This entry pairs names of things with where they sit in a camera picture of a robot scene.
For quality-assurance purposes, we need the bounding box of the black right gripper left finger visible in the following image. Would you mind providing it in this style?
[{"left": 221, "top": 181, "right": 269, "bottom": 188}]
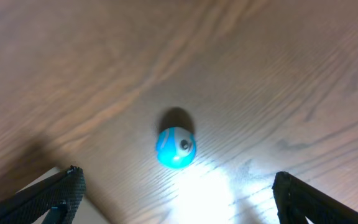
[{"left": 0, "top": 165, "right": 87, "bottom": 224}]

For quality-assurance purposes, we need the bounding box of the white cardboard box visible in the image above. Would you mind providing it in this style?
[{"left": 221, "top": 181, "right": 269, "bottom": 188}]
[{"left": 0, "top": 166, "right": 111, "bottom": 224}]

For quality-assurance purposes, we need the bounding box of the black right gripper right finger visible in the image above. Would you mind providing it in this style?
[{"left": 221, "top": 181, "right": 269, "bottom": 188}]
[{"left": 272, "top": 171, "right": 358, "bottom": 224}]

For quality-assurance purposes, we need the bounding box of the blue ball with eye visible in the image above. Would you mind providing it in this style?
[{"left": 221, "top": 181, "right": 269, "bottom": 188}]
[{"left": 155, "top": 127, "right": 196, "bottom": 169}]

